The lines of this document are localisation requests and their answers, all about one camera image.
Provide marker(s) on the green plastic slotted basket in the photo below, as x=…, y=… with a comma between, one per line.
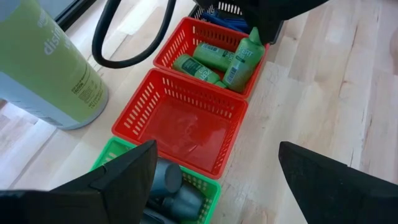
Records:
x=109, y=152

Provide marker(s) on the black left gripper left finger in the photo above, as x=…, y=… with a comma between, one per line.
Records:
x=93, y=202

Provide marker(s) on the green disinfecting wipes canister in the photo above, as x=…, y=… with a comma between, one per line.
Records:
x=46, y=62

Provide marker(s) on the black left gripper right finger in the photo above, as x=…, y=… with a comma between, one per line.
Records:
x=342, y=199

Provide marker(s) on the grey deodorant bottle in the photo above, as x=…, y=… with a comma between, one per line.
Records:
x=155, y=217
x=168, y=179
x=186, y=202

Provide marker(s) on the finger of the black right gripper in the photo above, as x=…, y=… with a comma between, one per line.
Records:
x=273, y=15

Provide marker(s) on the black plastic slotted basket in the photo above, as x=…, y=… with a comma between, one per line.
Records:
x=193, y=11

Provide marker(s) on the red plastic slotted basket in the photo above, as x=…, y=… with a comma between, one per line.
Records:
x=178, y=37
x=186, y=130

